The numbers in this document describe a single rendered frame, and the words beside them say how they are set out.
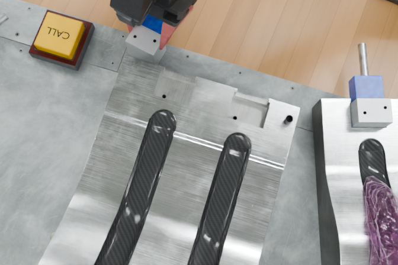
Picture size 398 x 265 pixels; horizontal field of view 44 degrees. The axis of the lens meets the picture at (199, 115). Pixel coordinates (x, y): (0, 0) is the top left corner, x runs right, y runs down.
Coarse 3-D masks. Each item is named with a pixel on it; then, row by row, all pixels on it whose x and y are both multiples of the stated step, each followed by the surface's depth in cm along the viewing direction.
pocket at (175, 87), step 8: (168, 72) 71; (160, 80) 71; (168, 80) 72; (176, 80) 72; (184, 80) 71; (192, 80) 71; (160, 88) 72; (168, 88) 72; (176, 88) 72; (184, 88) 72; (192, 88) 72; (160, 96) 71; (168, 96) 71; (176, 96) 71; (184, 96) 71; (184, 104) 71
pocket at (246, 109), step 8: (240, 96) 70; (248, 96) 70; (232, 104) 71; (240, 104) 71; (248, 104) 71; (256, 104) 71; (264, 104) 70; (232, 112) 71; (240, 112) 71; (248, 112) 71; (256, 112) 71; (264, 112) 71; (240, 120) 71; (248, 120) 71; (256, 120) 71; (264, 120) 70
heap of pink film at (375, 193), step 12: (372, 180) 69; (372, 192) 67; (384, 192) 66; (372, 204) 66; (384, 204) 65; (396, 204) 65; (372, 216) 64; (384, 216) 63; (396, 216) 64; (372, 228) 63; (384, 228) 63; (396, 228) 63; (372, 240) 62; (384, 240) 62; (396, 240) 61; (372, 252) 62; (384, 252) 60; (396, 252) 60; (372, 264) 62; (384, 264) 60; (396, 264) 60
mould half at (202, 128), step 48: (144, 96) 68; (192, 96) 69; (96, 144) 67; (192, 144) 67; (288, 144) 67; (96, 192) 66; (192, 192) 66; (240, 192) 66; (96, 240) 62; (144, 240) 63; (192, 240) 64; (240, 240) 64
